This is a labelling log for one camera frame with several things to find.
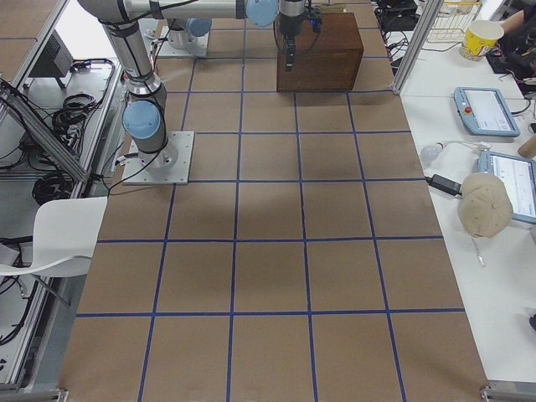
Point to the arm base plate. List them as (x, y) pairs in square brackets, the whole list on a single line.
[(171, 165), (194, 50)]

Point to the blue teach pendant near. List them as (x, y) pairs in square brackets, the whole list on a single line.
[(518, 176)]

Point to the yellow popcorn bucket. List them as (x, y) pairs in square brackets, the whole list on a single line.
[(481, 36)]

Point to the blue teach pendant far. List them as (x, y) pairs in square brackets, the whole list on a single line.
[(484, 112)]

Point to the wire basket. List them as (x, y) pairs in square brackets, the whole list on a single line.
[(452, 21)]

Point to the dark brown wooden cabinet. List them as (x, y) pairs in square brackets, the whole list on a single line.
[(325, 61)]

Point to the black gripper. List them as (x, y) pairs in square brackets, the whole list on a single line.
[(288, 26)]

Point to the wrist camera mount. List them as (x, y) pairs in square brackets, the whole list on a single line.
[(314, 17)]

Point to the beige baseball cap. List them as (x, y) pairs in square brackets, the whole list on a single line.
[(485, 208)]

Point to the grey control box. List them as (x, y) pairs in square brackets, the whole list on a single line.
[(54, 61)]

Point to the blue teach pendant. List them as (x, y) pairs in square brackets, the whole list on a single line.
[(518, 176), (484, 112)]

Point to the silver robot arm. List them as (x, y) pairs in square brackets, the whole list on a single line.
[(190, 31), (120, 21)]

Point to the white light bulb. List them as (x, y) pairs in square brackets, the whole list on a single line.
[(429, 153)]

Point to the black power adapter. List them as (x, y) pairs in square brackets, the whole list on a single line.
[(443, 184)]

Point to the aluminium frame post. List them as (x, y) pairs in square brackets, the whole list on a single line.
[(419, 36)]

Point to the white plastic chair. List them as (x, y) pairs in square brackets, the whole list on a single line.
[(64, 238)]

